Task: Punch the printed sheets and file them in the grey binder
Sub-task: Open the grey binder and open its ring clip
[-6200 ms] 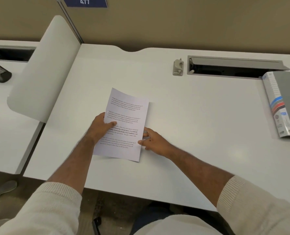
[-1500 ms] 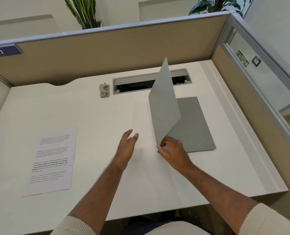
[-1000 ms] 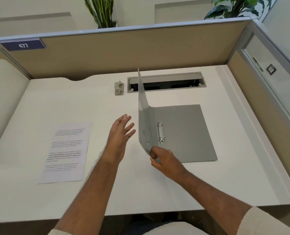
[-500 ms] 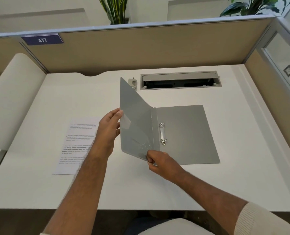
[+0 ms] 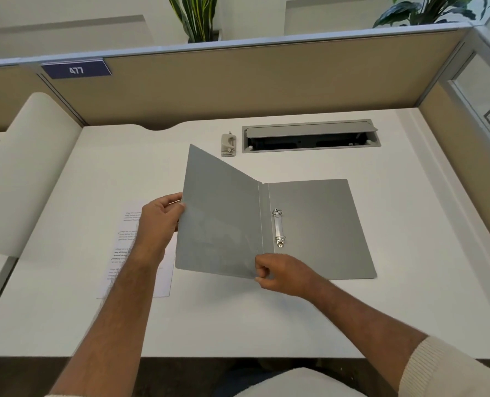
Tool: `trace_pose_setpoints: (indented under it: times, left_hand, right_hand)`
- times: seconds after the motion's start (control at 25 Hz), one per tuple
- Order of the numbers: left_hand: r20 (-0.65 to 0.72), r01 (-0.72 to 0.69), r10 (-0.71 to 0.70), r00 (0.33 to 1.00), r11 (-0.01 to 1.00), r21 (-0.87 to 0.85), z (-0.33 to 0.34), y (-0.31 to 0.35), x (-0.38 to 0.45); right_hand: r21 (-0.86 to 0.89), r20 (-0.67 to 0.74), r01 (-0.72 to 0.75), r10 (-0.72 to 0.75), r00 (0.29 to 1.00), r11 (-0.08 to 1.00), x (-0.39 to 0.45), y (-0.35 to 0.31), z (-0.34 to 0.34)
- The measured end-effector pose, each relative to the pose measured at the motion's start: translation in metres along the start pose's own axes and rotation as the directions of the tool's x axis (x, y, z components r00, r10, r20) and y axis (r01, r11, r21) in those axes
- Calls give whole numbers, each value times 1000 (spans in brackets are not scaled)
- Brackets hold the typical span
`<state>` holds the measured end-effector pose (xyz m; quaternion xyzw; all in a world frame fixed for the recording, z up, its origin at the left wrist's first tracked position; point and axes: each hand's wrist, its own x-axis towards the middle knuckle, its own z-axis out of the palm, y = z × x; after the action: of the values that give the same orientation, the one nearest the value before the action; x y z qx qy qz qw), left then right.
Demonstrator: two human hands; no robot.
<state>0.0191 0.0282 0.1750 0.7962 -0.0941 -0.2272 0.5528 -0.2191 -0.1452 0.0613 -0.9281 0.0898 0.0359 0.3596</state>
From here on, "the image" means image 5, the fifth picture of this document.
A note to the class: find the person's right hand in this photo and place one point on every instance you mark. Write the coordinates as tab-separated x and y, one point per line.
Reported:
288	274

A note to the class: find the person's left hand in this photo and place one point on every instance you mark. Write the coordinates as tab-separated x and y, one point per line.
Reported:
156	227

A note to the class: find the white printed paper sheet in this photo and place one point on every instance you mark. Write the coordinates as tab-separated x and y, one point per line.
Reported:
125	231

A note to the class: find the grey ring binder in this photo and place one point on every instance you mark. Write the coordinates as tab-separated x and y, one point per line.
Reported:
319	210

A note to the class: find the gray hole punch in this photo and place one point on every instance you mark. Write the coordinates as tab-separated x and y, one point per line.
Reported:
228	146

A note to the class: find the person's right forearm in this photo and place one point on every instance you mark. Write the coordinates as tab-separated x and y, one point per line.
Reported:
364	330

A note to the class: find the person's left forearm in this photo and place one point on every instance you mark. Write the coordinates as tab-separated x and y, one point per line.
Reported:
112	318

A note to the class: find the dark blue trousers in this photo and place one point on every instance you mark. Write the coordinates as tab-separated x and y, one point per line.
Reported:
232	380

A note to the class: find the white curved desk divider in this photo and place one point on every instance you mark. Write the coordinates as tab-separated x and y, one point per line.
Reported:
26	173

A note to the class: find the blue number sign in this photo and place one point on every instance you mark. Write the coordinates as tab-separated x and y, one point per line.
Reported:
76	71

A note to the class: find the wide beige partition panel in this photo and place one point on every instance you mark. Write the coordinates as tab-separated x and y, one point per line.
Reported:
269	86

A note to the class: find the cream knit sweater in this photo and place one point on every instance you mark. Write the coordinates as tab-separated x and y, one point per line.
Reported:
447	376

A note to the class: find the beige side partition panel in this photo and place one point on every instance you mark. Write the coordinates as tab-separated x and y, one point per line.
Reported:
468	169

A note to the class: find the green snake plant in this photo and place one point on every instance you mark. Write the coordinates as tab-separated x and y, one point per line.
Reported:
197	16

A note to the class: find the gray framed glass panel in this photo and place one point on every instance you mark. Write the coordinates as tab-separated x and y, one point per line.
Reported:
476	82

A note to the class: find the dark green leafy plant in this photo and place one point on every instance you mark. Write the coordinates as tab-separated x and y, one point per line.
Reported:
431	10

